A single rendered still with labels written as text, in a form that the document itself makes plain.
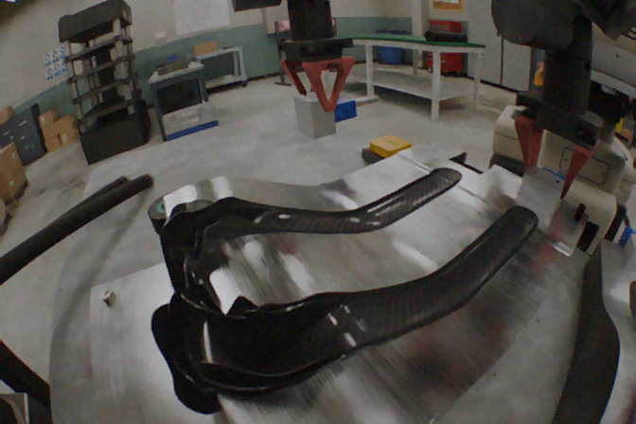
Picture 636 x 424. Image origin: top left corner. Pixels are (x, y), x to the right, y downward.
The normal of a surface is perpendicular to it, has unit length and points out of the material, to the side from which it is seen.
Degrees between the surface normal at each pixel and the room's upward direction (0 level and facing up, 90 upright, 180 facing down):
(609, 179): 98
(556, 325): 0
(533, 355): 0
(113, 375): 0
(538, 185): 90
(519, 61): 90
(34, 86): 90
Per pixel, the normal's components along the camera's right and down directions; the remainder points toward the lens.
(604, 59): -0.68, 0.42
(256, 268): 0.05, -0.90
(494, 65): -0.88, 0.29
